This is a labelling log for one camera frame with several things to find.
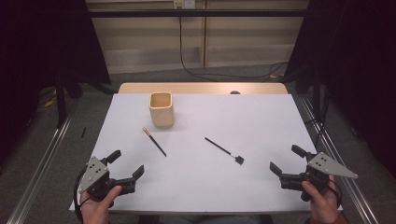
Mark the aluminium rail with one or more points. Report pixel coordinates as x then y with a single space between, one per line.
361 202
39 174

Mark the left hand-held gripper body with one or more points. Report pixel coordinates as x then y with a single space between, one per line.
99 183

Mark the beige square cup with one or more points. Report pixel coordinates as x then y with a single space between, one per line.
162 116

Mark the black brush with orange tip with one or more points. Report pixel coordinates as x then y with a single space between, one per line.
154 142

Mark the white board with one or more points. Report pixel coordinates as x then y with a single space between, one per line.
202 186

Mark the person's left hand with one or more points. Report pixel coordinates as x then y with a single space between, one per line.
96 211

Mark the wooden table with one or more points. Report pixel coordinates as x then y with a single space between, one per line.
186 88

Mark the black curtain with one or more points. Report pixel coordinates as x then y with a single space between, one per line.
31 46
358 46

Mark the black metal stand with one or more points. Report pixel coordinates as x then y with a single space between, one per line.
60 102

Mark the dark round table grommet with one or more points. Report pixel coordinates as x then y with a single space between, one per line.
235 92

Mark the black brush with square head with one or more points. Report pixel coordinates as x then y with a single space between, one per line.
218 145

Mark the person's right hand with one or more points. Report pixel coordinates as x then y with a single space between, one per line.
323 205

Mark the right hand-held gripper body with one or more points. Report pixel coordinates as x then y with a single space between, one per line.
317 174

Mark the white wall socket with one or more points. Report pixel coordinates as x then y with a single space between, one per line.
184 3

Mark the small black stick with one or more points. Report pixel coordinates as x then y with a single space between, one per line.
83 132

